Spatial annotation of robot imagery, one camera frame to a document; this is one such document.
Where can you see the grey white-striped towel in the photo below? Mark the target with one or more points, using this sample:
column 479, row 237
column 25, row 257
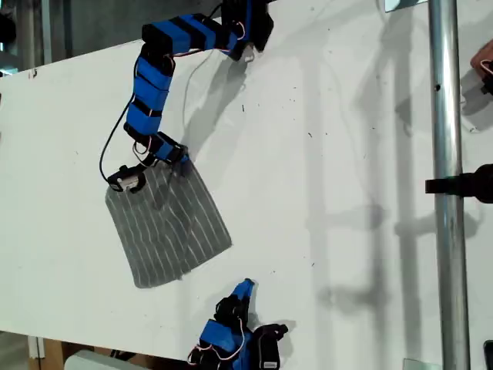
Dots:
column 173, row 231

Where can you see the white box under table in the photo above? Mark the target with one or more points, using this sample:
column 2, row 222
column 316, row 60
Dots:
column 88, row 362

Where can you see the black post clamp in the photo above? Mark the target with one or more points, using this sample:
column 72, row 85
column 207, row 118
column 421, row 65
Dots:
column 473, row 185

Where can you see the white table bracket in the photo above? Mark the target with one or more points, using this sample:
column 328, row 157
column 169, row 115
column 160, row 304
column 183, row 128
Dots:
column 36, row 347

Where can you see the person's hand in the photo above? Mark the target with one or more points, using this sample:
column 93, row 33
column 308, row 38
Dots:
column 485, row 58

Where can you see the black camera stalk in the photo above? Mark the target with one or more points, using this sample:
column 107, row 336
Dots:
column 138, row 165

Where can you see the black camera box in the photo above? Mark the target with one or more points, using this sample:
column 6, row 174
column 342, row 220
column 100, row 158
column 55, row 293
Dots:
column 127, row 180
column 269, row 347

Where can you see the wooden table leg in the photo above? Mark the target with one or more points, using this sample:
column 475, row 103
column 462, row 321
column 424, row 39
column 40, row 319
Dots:
column 52, row 356

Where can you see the small dark corner clip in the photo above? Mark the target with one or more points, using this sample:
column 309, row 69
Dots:
column 33, row 73

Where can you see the steel post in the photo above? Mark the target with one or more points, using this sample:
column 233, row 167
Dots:
column 447, row 115

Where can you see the dark flat device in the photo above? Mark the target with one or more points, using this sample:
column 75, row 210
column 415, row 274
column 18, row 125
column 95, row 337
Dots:
column 489, row 356

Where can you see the black round object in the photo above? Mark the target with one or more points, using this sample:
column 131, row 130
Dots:
column 5, row 27

